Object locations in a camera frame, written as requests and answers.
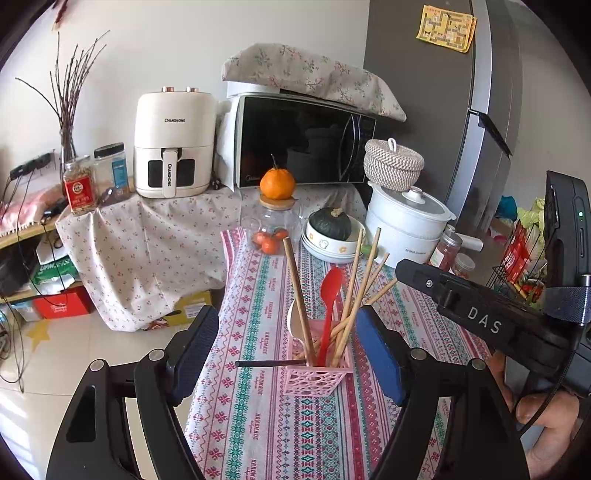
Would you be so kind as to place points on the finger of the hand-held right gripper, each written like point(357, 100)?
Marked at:
point(420, 279)

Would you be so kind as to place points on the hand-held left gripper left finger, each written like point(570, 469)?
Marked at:
point(194, 355)

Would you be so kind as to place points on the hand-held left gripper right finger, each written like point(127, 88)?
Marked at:
point(378, 355)

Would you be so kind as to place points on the wooden chopstick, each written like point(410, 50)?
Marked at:
point(376, 272)
point(349, 277)
point(383, 289)
point(369, 258)
point(298, 295)

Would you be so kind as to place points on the black chopstick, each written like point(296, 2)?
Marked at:
point(258, 364)

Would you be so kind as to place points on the pink perforated utensil holder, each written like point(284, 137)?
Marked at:
point(314, 381)

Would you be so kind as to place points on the red plastic spoon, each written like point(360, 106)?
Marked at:
point(331, 286)

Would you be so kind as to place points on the white plastic spoon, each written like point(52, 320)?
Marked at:
point(292, 323)

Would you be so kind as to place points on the person's right hand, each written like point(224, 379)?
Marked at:
point(554, 429)

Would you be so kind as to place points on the goji berry jar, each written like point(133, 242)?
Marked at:
point(445, 254)

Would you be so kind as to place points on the yellow cardboard box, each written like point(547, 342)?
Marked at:
point(189, 309)

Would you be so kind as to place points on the white electric cooking pot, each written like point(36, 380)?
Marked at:
point(397, 230)

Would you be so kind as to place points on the pile of snack packets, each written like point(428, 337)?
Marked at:
point(515, 254)

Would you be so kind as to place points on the white flower-print dish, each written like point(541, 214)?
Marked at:
point(341, 257)
point(330, 245)

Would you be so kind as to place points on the red green patterned tablecloth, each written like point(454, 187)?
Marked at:
point(258, 415)

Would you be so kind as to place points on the dark green kabocha squash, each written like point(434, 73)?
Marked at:
point(328, 225)

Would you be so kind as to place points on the white floral table cover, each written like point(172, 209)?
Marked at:
point(138, 258)

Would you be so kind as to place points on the teal bag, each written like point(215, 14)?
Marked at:
point(506, 207)

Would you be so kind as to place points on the napa cabbage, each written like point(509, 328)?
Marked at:
point(531, 214)

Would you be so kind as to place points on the woven lidded basket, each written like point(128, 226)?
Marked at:
point(392, 161)

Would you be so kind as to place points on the small orange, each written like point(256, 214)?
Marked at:
point(272, 245)
point(260, 238)
point(280, 233)

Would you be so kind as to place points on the red cardboard box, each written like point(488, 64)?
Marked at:
point(62, 304)

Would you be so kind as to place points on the clear glass jar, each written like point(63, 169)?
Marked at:
point(277, 217)

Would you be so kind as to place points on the green cardboard box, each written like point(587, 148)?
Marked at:
point(53, 272)

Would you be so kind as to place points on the large orange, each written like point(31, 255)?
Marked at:
point(277, 184)

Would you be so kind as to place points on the black microwave oven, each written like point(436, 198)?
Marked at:
point(295, 138)

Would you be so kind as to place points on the red label jar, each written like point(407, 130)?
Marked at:
point(81, 194)

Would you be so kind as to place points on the blue label jar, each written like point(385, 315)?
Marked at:
point(111, 170)

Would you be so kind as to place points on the grey refrigerator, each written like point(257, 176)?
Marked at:
point(415, 69)

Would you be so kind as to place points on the pink cloth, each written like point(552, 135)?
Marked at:
point(27, 207)

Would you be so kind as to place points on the floral cloth cover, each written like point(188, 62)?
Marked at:
point(314, 74)

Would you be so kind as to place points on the cream air fryer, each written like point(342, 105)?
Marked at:
point(175, 124)

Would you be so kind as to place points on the clear glass vase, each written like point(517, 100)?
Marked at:
point(68, 152)

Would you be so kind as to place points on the black power strip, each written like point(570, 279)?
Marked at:
point(30, 166)

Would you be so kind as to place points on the yellow paper note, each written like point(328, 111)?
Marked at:
point(445, 27)

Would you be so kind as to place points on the bundle of dried branches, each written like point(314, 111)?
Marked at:
point(69, 92)

